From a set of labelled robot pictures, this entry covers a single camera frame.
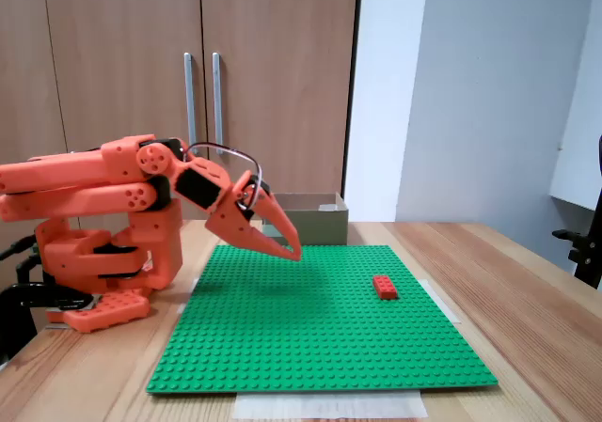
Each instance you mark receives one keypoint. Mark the open cardboard box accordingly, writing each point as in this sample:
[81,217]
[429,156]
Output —
[320,229]

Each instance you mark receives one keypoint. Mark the green lego baseplate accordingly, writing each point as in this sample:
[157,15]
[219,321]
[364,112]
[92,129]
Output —
[305,337]

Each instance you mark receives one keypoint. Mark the red lego block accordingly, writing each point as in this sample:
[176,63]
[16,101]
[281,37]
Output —
[385,287]

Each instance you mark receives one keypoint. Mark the brown wooden cabinet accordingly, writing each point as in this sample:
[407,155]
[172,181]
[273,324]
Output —
[117,65]

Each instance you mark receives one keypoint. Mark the wide masking tape strip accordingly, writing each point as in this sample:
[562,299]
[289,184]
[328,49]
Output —
[329,405]

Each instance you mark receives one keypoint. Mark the black table clamp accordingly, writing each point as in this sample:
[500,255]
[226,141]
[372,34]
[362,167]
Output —
[28,295]

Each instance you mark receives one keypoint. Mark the black camera stand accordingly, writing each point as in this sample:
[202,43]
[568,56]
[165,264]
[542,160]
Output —
[588,257]

